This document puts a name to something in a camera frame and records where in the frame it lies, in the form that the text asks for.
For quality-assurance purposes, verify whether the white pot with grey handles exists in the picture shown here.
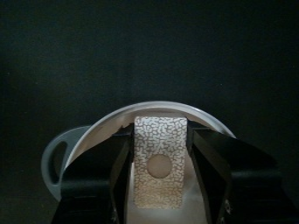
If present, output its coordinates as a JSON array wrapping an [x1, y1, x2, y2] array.
[[40, 101, 238, 224]]

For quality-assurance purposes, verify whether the white textured toy rice block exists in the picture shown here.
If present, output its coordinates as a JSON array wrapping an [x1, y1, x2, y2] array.
[[134, 115, 190, 210]]

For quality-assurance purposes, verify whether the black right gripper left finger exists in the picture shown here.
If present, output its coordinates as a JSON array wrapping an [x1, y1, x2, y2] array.
[[51, 123, 136, 224]]

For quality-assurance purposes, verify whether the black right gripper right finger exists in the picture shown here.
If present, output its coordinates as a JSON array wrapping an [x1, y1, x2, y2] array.
[[186, 117, 299, 224]]

